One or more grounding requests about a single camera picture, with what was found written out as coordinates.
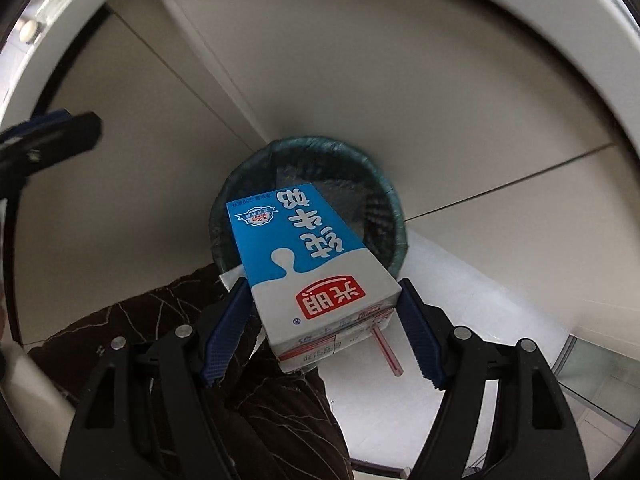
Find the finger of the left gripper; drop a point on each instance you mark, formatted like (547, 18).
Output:
(17, 131)

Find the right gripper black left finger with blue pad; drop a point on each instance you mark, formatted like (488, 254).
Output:
(151, 411)

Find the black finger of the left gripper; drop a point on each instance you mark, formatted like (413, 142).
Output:
(43, 148)

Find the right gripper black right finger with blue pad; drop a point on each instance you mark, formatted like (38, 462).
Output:
(503, 414)

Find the blue white milk carton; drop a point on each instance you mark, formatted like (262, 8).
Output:
(317, 289)

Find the green lined trash bin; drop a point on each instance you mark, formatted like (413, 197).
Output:
(345, 176)

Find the dark patterned trousers leg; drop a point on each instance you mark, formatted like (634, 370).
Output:
(274, 425)

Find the pink drinking straw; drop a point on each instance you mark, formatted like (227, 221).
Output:
(387, 351)

